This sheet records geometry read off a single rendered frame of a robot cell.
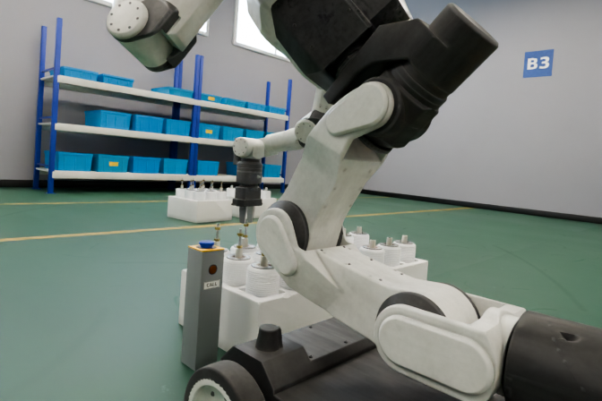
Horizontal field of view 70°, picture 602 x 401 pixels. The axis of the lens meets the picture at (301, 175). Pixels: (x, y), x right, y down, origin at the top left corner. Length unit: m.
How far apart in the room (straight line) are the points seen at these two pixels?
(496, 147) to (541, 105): 0.88
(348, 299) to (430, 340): 0.20
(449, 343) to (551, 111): 6.83
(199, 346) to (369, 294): 0.55
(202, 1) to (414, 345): 0.69
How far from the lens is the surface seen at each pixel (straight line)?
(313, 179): 0.90
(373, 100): 0.78
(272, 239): 0.92
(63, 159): 5.58
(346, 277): 0.87
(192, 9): 0.85
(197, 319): 1.19
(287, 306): 1.27
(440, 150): 7.97
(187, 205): 3.66
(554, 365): 0.71
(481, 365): 0.71
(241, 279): 1.33
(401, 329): 0.76
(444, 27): 0.78
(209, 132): 6.43
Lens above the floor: 0.56
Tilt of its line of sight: 2 degrees down
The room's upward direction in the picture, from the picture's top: 4 degrees clockwise
